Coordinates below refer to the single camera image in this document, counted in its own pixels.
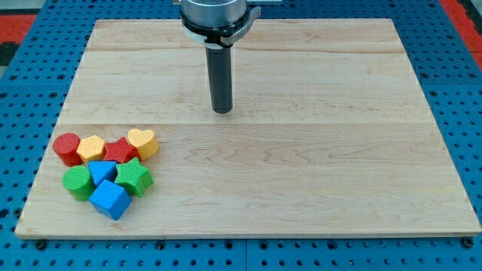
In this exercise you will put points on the yellow heart block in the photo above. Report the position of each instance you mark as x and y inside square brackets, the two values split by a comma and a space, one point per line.
[145, 142]

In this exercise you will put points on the red cylinder block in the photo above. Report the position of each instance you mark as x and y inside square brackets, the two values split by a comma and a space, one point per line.
[65, 146]

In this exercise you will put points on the wooden board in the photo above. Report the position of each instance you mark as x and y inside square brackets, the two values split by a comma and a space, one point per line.
[330, 136]

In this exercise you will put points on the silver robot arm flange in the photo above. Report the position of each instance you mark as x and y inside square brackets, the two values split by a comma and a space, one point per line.
[218, 24]

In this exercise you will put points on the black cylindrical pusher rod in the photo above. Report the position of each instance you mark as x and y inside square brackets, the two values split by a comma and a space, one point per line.
[220, 79]

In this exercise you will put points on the blue triangle block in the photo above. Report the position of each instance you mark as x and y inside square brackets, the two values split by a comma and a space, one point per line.
[102, 171]

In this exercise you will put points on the green cylinder block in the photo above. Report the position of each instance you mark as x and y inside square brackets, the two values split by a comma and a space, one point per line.
[79, 183]

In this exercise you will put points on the yellow hexagon block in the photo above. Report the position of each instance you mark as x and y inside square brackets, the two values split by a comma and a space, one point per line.
[91, 148]

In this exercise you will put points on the red star block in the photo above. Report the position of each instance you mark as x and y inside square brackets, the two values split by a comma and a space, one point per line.
[120, 151]

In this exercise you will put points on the blue cube block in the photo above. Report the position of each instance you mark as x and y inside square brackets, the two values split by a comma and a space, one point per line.
[110, 200]

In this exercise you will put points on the green star block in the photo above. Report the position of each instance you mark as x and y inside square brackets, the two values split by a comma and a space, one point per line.
[134, 177]

